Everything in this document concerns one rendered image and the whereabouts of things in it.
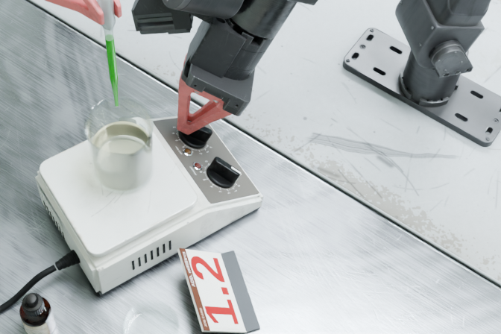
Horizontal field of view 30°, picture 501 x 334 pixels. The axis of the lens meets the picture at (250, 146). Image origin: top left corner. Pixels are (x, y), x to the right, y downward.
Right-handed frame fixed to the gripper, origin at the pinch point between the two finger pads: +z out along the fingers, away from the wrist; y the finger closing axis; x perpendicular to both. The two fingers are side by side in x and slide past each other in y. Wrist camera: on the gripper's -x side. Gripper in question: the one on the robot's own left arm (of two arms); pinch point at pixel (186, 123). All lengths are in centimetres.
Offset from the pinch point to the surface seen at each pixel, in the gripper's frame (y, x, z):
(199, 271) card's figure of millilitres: 13.0, 6.4, 6.4
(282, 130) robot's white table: -6.9, 11.2, 0.3
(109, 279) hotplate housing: 15.4, -1.4, 9.8
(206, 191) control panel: 7.2, 4.0, 1.4
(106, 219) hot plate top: 13.4, -4.4, 4.5
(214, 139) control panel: -1.6, 3.8, 1.5
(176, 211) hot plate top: 11.7, 1.3, 1.4
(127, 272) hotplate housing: 14.0, 0.1, 9.4
